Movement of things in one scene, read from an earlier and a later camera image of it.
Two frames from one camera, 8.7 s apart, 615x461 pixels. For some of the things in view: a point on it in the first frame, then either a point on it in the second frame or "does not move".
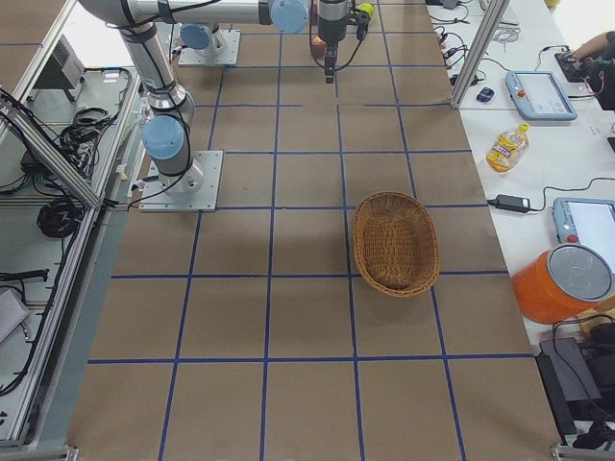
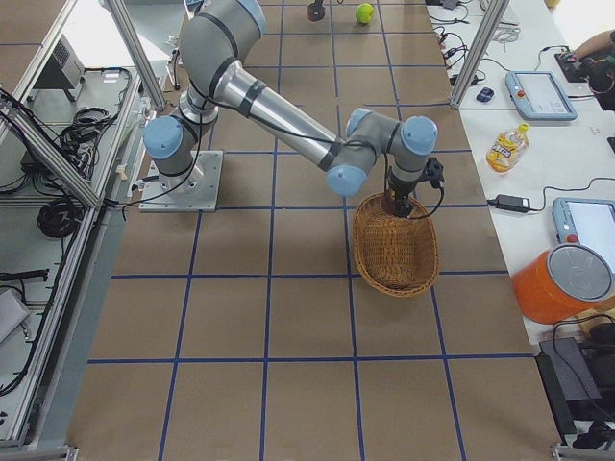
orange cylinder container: (562, 283) does not move
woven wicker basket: (395, 243) does not move
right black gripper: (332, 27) -> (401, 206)
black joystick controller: (581, 70) does not move
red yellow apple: (318, 46) -> (389, 203)
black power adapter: (516, 204) does not move
